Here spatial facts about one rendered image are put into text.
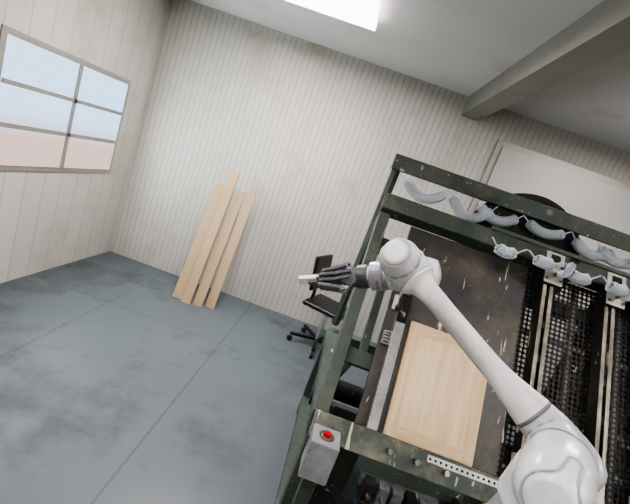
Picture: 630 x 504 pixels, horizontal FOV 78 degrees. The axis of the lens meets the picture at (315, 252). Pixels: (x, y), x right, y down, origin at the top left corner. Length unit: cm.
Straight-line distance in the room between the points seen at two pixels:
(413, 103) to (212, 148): 248
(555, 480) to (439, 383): 125
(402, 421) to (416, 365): 27
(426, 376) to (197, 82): 432
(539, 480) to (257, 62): 482
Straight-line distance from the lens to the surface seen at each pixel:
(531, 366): 230
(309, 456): 176
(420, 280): 101
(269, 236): 499
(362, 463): 201
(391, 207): 220
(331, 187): 484
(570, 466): 96
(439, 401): 212
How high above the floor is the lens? 194
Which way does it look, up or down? 12 degrees down
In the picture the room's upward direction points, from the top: 20 degrees clockwise
